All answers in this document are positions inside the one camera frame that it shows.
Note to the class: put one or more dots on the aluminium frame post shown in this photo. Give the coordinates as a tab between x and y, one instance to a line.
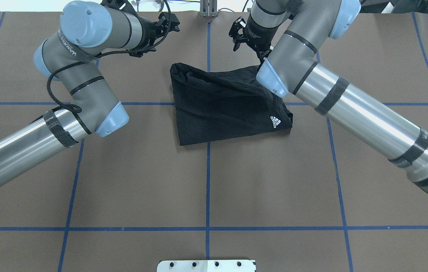
208	8

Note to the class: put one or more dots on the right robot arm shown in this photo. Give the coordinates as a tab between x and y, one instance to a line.
286	35

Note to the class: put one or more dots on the black printed t-shirt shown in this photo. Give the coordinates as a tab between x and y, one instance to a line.
214	106

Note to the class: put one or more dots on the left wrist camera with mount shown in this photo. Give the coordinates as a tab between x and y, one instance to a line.
121	5

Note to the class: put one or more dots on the white camera mast with base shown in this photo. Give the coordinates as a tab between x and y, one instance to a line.
229	265

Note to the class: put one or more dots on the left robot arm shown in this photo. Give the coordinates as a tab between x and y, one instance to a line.
85	103

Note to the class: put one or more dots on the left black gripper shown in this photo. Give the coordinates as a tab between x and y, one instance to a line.
147	28

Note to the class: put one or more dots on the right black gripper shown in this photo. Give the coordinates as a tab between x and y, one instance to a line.
255	35

